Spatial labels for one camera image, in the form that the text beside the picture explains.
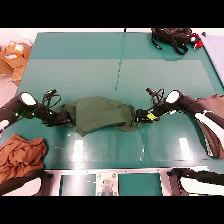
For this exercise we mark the brown cardboard box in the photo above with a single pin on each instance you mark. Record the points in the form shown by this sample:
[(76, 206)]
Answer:
[(13, 58)]

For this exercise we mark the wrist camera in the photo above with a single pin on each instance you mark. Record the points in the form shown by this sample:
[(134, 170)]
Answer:
[(150, 91), (50, 92)]

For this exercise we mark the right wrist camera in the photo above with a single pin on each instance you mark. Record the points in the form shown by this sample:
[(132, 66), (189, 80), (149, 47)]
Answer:
[(150, 91)]

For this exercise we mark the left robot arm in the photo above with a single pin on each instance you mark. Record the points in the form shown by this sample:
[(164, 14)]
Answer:
[(20, 106)]

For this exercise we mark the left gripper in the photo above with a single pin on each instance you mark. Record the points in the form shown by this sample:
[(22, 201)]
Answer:
[(61, 118)]

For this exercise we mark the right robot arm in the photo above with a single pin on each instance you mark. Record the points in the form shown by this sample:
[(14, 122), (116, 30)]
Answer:
[(186, 101)]

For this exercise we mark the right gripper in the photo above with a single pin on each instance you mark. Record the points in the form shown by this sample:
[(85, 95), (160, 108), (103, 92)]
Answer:
[(145, 115)]

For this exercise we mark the dark green shirt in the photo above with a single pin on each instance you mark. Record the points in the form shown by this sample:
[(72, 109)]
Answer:
[(100, 113)]

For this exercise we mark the brown garment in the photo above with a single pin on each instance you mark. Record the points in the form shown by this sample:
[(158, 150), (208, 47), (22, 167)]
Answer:
[(20, 155)]

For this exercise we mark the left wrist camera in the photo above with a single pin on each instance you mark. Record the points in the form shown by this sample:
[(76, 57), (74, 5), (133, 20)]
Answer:
[(50, 92)]

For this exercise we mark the silver frame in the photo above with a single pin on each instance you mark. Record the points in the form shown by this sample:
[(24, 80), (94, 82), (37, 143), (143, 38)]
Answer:
[(106, 184)]

